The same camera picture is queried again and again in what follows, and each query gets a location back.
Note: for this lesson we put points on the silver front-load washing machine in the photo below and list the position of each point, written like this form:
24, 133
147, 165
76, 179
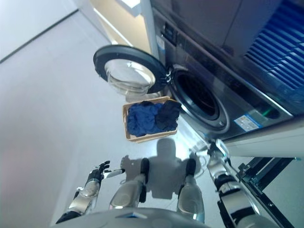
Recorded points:
209, 78

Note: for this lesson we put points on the blue white energy sticker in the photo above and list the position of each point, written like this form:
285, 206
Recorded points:
245, 121

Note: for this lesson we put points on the blue garment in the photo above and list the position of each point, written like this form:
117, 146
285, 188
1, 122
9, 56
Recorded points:
141, 118

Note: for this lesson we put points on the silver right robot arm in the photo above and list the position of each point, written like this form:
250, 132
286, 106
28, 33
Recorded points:
228, 190

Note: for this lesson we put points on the silver robot leg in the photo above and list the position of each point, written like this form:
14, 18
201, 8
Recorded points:
129, 187
190, 190

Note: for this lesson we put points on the silver right robot leg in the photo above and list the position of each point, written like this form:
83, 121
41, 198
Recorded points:
190, 190

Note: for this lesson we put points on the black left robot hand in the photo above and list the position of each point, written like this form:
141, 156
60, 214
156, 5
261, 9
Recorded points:
97, 173

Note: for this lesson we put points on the white cabinet panel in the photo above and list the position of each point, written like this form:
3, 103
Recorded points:
266, 145

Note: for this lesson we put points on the grey robot torso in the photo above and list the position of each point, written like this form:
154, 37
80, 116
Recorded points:
123, 219

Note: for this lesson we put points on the beige plastic laundry basket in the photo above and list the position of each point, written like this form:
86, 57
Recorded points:
125, 123

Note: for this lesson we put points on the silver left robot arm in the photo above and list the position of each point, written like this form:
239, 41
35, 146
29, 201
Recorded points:
82, 199

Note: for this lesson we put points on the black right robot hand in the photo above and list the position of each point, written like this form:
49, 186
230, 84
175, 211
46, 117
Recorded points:
216, 148

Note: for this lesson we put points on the black metal frame rack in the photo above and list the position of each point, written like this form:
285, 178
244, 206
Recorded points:
268, 180

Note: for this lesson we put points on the silver left robot leg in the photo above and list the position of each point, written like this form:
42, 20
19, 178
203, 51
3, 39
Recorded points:
129, 187

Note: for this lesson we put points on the black garment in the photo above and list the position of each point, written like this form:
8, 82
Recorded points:
167, 116

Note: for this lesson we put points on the dark washer drum opening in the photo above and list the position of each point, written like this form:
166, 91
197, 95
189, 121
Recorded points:
197, 97

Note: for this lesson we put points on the round glass washer door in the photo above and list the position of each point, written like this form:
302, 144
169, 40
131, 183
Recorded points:
133, 71

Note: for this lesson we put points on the small blue label sticker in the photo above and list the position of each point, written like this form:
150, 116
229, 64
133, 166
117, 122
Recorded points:
161, 43

